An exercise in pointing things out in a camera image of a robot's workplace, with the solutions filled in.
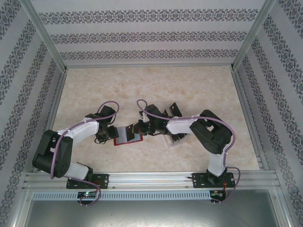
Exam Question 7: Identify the red leather card holder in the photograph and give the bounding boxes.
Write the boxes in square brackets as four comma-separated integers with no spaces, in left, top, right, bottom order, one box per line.
[113,126,144,147]

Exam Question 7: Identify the clear acrylic card stand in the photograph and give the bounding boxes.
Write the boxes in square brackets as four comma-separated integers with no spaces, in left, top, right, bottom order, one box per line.
[160,102,190,149]

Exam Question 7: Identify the aluminium thin edge strip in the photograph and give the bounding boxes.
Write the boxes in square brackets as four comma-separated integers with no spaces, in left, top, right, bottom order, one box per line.
[65,65,234,70]

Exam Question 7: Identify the grey metal panel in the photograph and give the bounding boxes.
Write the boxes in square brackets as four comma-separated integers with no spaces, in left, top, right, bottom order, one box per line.
[23,200,282,227]

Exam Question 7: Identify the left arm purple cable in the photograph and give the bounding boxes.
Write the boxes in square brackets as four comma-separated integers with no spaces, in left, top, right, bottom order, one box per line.
[50,100,120,207]

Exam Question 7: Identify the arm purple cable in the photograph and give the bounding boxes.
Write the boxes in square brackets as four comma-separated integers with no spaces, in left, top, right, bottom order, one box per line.
[50,100,120,207]
[136,99,242,207]

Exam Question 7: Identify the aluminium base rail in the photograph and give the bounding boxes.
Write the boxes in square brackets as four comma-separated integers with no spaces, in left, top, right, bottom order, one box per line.
[22,172,281,190]

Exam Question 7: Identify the aluminium side rail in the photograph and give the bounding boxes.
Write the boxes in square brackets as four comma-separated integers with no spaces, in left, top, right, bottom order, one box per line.
[32,70,68,173]
[231,68,270,171]

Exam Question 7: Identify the white slotted cable duct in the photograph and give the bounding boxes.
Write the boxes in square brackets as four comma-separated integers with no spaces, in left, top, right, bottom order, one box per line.
[32,191,211,201]

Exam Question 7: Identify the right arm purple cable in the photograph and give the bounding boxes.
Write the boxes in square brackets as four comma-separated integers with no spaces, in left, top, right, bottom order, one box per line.
[136,99,242,207]

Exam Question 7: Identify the aluminium frame post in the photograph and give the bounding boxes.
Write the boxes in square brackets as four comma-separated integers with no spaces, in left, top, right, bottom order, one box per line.
[229,0,278,71]
[20,0,69,72]

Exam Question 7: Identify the aluminium frame bar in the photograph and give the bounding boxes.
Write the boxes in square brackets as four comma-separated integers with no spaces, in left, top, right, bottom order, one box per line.
[9,186,33,227]
[269,188,294,227]

